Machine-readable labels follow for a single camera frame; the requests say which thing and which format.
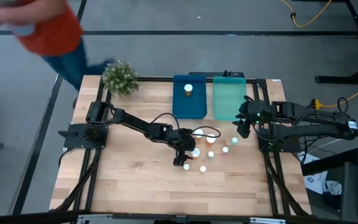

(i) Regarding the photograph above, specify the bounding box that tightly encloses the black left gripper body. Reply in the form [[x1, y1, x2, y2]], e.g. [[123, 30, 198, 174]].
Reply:
[[168, 126, 198, 153]]

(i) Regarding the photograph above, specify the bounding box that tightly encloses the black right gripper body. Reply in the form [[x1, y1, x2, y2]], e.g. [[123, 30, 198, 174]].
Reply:
[[239, 99, 275, 126]]

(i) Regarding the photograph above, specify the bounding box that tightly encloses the teal plastic bin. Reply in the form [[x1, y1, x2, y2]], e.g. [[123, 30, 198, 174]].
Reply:
[[213, 76, 250, 122]]

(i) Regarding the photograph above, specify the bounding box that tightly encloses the dark blue plastic bin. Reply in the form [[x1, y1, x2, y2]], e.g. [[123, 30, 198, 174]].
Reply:
[[172, 74, 208, 120]]

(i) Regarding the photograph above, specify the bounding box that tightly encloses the black crossbar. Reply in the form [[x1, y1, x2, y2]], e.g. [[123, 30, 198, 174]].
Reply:
[[0, 210, 358, 224]]

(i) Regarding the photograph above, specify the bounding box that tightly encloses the black desk leg bar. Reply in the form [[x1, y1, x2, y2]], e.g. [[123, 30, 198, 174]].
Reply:
[[301, 147, 358, 177]]

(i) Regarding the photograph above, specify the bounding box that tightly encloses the printed white paper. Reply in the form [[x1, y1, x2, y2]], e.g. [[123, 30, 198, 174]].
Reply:
[[302, 152, 329, 195]]

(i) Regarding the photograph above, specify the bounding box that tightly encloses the artificial green plant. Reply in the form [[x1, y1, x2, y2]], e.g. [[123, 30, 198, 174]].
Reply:
[[101, 60, 140, 96]]

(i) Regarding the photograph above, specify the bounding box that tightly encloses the crumpled white cloth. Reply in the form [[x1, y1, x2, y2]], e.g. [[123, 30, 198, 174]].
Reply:
[[323, 180, 343, 196]]

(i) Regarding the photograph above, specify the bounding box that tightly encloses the person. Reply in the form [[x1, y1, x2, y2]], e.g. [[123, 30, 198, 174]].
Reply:
[[0, 0, 117, 91]]

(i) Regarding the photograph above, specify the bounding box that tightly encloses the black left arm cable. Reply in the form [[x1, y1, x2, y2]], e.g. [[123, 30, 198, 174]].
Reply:
[[150, 111, 222, 139]]

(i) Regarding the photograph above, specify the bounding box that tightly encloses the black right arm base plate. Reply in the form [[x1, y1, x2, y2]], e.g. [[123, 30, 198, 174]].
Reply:
[[257, 127, 303, 154]]

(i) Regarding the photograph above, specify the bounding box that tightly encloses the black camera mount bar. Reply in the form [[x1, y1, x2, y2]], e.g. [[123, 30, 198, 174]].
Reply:
[[188, 70, 246, 78]]

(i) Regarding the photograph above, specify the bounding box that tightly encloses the yellow extension cable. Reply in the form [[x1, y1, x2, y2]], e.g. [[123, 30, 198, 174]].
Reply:
[[311, 78, 358, 110], [280, 0, 334, 28]]

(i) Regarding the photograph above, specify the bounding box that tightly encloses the black aluminium table frame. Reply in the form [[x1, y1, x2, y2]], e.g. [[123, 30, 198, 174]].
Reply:
[[50, 76, 313, 218]]

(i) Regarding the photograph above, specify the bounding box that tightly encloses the black desk frame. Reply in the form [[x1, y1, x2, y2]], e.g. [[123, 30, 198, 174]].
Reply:
[[314, 0, 358, 85]]

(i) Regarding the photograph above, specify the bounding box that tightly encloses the silver bracket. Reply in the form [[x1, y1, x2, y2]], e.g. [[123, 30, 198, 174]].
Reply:
[[249, 217, 287, 224], [76, 213, 113, 224]]

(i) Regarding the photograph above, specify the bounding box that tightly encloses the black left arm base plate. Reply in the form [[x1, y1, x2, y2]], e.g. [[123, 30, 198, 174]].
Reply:
[[57, 122, 109, 149]]

